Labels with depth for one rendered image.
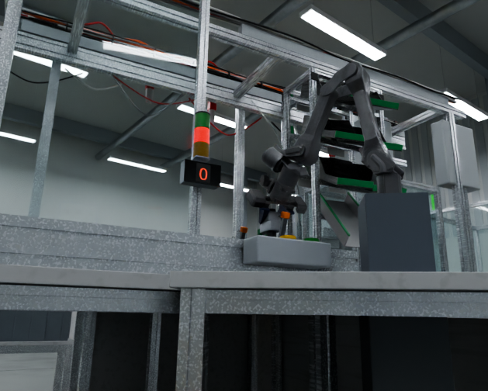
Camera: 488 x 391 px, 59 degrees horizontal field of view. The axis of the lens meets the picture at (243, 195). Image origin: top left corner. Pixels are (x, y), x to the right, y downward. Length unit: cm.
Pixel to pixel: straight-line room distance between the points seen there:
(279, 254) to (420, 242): 31
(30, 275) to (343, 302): 53
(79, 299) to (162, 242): 22
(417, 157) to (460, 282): 1052
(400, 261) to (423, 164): 1019
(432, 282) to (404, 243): 25
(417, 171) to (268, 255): 1028
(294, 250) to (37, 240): 55
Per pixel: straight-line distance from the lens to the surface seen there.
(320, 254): 106
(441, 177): 290
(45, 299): 84
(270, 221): 126
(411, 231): 103
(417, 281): 77
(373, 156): 110
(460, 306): 82
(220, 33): 216
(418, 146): 1135
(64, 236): 92
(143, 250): 94
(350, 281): 76
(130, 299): 87
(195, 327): 79
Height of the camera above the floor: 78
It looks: 16 degrees up
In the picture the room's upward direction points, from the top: 1 degrees clockwise
